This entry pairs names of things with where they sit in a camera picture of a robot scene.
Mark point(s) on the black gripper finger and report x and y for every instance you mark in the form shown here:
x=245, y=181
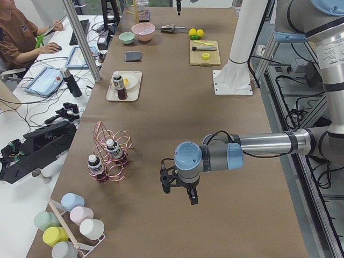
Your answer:
x=178, y=9
x=193, y=197

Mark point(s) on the cream round plate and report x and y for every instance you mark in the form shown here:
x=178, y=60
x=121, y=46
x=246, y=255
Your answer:
x=133, y=78

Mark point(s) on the cream rabbit tray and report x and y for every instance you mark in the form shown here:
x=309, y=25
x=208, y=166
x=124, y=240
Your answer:
x=132, y=96

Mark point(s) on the tea bottle on tray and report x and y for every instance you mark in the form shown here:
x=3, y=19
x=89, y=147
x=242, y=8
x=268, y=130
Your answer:
x=118, y=82

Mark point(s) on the steel ice scoop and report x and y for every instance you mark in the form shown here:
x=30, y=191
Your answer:
x=171, y=28

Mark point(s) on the yellow lemon lower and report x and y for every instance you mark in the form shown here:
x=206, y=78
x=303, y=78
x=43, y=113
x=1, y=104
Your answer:
x=192, y=32

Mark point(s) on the yellow lemon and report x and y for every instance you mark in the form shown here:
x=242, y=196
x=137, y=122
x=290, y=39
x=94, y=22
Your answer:
x=200, y=33
x=192, y=32

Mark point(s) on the yellow lemon upper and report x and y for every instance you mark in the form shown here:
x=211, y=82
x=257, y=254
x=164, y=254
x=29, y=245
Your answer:
x=200, y=33

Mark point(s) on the green lime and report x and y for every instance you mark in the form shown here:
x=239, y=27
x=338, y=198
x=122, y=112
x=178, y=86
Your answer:
x=194, y=37

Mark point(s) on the yellow plastic knife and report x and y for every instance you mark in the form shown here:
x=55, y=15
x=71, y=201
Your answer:
x=203, y=43

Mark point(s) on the wooden mug tree stand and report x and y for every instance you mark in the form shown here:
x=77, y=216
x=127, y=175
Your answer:
x=132, y=9

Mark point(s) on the pink bowl of ice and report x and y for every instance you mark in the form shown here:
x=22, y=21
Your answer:
x=143, y=31

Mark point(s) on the steel muddler black tip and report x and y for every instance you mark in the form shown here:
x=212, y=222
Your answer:
x=196, y=48

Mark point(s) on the bamboo cutting board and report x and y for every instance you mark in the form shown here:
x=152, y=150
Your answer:
x=196, y=57

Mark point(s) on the half lemon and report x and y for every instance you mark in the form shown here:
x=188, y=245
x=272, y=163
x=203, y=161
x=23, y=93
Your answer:
x=205, y=56

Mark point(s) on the green bowl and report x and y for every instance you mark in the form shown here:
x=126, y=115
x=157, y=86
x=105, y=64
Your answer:
x=127, y=38

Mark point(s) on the grey folded cloth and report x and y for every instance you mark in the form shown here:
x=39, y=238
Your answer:
x=133, y=56

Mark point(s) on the tea bottle in rack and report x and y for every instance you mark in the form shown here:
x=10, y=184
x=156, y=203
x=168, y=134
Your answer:
x=115, y=151
x=97, y=169

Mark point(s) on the white cup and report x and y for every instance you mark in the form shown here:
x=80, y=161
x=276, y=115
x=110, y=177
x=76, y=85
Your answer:
x=93, y=229

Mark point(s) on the teach pendant far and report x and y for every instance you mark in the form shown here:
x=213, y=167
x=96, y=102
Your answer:
x=76, y=59

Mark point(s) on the teach pendant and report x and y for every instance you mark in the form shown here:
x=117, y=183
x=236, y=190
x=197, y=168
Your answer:
x=46, y=82
x=76, y=59

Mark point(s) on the pink cup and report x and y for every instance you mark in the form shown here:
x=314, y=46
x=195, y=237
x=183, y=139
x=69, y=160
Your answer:
x=80, y=213

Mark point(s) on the blue cup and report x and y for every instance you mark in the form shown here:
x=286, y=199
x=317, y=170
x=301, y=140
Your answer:
x=72, y=200

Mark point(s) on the black thermos bottle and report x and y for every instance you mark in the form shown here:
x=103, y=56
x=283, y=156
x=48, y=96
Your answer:
x=70, y=82

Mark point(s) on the white cup rack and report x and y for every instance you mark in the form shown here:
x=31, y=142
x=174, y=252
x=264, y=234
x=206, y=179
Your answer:
x=85, y=247

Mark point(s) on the grey cup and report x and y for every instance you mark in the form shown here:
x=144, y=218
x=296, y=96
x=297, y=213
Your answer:
x=64, y=249

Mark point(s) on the yellow cup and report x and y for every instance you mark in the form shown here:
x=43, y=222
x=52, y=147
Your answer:
x=54, y=235

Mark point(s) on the green cup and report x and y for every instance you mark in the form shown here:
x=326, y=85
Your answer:
x=44, y=220

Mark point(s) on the teach pendant near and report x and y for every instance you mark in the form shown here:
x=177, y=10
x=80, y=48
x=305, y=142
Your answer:
x=46, y=82

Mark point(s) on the black equipment case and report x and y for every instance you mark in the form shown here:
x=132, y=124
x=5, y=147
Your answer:
x=40, y=148

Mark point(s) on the person in brown shirt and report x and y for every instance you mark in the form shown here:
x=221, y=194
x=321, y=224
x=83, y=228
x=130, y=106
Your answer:
x=18, y=38

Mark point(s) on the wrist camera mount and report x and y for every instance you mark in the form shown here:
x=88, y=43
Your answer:
x=168, y=176

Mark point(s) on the copper wire bottle rack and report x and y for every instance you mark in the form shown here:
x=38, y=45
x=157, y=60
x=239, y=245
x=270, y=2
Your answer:
x=109, y=155

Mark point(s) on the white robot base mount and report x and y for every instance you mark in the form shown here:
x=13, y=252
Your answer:
x=234, y=78

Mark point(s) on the aluminium frame post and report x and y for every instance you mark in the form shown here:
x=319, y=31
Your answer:
x=83, y=44

